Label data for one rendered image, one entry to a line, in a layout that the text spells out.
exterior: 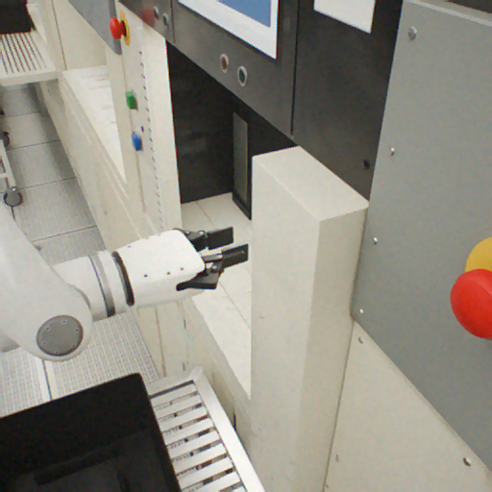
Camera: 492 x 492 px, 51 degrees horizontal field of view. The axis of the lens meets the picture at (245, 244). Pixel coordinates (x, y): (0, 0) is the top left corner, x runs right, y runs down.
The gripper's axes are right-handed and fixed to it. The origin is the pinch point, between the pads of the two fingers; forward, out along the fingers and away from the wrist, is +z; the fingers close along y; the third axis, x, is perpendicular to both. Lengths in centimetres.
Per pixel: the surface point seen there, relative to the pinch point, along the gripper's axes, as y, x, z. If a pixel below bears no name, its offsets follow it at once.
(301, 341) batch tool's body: 24.8, 6.5, -4.1
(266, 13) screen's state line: 6.9, 31.8, 1.5
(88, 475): -2.1, -42.0, -26.9
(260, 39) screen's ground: 5.8, 29.2, 1.6
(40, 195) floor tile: -240, -119, -12
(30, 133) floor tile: -335, -119, -3
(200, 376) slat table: -13.3, -42.8, -0.9
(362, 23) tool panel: 21.7, 34.2, 1.0
